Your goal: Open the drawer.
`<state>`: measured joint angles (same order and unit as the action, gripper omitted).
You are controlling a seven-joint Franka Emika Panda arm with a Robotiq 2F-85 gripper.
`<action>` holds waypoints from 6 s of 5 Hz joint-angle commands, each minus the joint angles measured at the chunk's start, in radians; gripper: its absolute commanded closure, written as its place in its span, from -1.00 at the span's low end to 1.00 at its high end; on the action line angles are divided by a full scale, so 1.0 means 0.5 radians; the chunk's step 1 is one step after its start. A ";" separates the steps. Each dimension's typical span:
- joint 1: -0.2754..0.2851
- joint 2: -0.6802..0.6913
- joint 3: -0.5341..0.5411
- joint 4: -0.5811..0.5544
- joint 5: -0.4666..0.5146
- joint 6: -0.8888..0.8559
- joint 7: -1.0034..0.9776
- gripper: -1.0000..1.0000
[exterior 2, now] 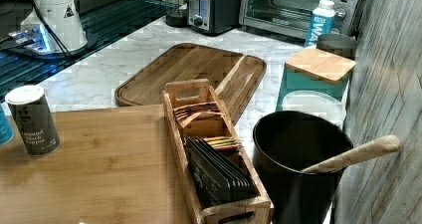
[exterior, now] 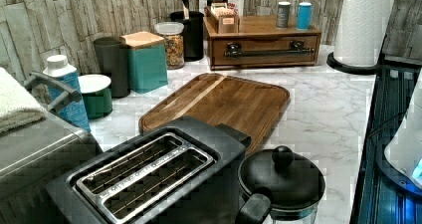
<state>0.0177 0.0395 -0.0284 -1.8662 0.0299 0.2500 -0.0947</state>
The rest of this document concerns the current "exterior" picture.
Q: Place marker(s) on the dark grey cylindrical canister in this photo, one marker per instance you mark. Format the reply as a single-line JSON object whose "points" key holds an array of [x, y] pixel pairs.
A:
{"points": [[111, 54]]}

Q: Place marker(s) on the teal canister wooden lid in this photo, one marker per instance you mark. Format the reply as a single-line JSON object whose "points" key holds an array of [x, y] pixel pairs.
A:
{"points": [[146, 61]]}

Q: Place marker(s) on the wooden cutting board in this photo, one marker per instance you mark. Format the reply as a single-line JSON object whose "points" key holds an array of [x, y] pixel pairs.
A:
{"points": [[251, 107]]}

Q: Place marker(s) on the wooden drawer cabinet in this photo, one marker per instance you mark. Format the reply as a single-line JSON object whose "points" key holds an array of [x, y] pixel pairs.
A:
{"points": [[254, 27]]}

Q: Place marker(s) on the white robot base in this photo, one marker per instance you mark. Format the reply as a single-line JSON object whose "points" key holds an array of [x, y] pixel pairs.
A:
{"points": [[399, 157]]}

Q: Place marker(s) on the white paper towel roll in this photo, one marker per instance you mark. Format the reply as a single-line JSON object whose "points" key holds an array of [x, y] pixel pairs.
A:
{"points": [[361, 31]]}

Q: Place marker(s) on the wooden tea bag organizer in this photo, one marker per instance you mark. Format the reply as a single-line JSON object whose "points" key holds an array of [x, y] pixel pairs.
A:
{"points": [[221, 18]]}

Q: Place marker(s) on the grey ground pepper shaker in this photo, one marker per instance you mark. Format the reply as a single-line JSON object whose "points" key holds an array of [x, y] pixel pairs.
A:
{"points": [[283, 14]]}

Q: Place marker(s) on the black paper towel holder base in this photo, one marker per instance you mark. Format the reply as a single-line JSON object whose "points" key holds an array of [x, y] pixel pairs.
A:
{"points": [[363, 71]]}

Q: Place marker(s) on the stainless toaster oven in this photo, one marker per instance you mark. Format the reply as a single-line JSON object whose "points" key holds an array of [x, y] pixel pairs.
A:
{"points": [[34, 154]]}

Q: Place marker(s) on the wooden drawer with black handle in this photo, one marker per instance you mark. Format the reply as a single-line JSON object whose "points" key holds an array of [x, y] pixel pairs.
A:
{"points": [[259, 51]]}

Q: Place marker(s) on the folded white towel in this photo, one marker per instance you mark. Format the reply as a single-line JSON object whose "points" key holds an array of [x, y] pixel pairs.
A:
{"points": [[17, 106]]}

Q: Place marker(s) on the clear jar with cereal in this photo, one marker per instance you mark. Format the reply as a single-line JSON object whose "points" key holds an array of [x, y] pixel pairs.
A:
{"points": [[173, 43]]}

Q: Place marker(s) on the glass pot with black lid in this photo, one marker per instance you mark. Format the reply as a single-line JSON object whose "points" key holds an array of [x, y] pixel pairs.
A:
{"points": [[281, 185]]}

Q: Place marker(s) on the small green canister white lid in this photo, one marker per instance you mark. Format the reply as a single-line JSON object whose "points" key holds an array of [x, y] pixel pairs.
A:
{"points": [[96, 95]]}

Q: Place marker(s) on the black utensil holder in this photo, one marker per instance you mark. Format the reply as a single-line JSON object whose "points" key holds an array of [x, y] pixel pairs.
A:
{"points": [[192, 34]]}

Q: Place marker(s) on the black two-slot toaster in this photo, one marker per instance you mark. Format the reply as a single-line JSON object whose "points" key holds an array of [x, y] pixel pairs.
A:
{"points": [[183, 172]]}

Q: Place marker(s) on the blue salt shaker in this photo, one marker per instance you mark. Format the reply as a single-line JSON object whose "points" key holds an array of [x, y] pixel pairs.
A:
{"points": [[304, 15]]}

